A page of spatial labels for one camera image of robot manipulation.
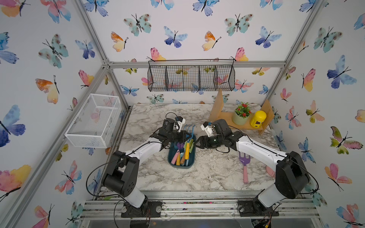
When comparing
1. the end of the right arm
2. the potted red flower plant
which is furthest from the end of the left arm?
Result: the potted red flower plant

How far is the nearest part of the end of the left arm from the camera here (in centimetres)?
67

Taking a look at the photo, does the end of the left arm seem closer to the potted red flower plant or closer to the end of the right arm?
the end of the right arm
